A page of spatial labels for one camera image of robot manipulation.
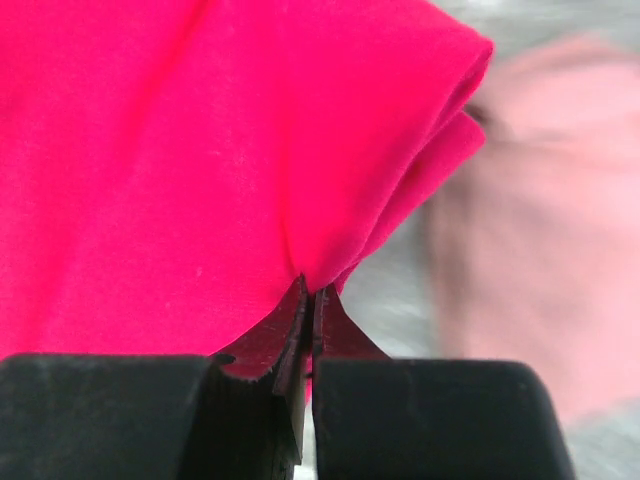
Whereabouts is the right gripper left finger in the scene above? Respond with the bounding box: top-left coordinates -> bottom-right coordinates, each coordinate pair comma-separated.
1,279 -> 308,479

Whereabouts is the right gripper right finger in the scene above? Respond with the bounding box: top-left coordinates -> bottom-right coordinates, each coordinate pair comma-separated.
312,287 -> 575,480

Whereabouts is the bright pink t shirt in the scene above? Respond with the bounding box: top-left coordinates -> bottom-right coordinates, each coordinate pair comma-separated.
1,1 -> 493,356

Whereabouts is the folded light pink t shirt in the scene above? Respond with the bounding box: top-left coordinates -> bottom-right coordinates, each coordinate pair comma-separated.
427,37 -> 639,423

